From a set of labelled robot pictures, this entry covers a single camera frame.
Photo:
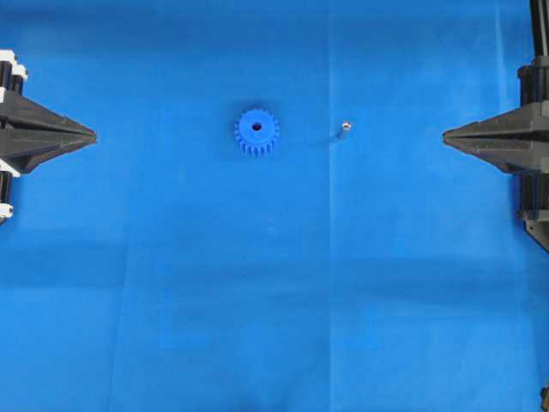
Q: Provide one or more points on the blue cloth mat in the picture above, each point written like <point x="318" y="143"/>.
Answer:
<point x="164" y="269"/>

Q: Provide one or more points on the small blue plastic gear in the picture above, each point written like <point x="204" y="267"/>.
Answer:
<point x="256" y="131"/>

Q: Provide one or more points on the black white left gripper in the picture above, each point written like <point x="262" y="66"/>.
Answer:
<point x="25" y="113"/>

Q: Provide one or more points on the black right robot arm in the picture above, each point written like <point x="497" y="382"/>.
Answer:
<point x="539" y="19"/>

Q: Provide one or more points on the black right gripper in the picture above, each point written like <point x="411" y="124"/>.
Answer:
<point x="530" y="158"/>

